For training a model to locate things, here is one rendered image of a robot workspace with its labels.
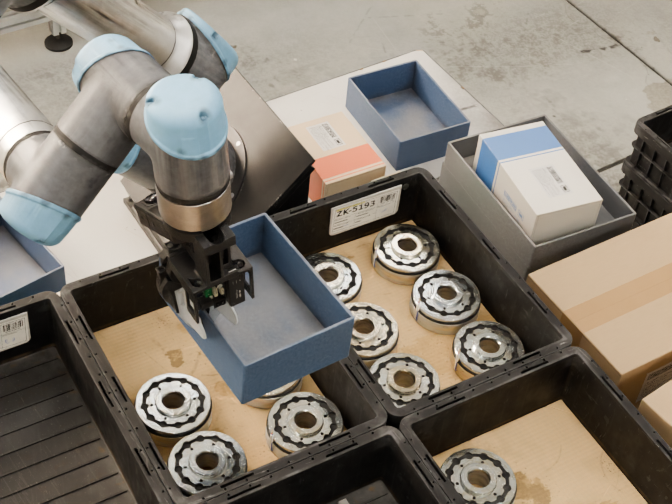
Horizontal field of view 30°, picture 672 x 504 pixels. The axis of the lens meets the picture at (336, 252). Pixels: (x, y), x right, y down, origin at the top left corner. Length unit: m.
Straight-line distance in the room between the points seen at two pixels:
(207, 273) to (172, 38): 0.60
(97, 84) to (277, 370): 0.39
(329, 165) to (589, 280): 0.51
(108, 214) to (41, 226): 0.89
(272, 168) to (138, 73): 0.74
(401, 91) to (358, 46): 1.30
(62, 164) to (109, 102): 0.08
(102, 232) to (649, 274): 0.90
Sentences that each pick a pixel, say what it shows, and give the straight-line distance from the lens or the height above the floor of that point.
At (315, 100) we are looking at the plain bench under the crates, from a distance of 2.41.
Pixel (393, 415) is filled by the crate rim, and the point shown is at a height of 0.93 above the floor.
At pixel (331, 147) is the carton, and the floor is 0.77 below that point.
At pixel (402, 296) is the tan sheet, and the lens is 1.89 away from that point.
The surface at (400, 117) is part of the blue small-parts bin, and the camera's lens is 2.39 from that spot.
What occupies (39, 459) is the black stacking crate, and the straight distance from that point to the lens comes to 1.70.
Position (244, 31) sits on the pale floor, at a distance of 3.76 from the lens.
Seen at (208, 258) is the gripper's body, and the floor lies 1.27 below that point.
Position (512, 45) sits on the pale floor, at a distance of 3.84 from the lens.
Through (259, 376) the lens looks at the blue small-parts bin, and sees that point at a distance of 1.42.
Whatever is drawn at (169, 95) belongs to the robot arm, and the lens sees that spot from 1.19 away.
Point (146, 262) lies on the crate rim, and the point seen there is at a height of 0.93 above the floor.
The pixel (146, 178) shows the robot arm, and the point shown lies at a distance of 1.92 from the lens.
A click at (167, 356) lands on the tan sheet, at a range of 1.79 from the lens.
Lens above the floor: 2.22
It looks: 46 degrees down
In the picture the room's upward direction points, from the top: 7 degrees clockwise
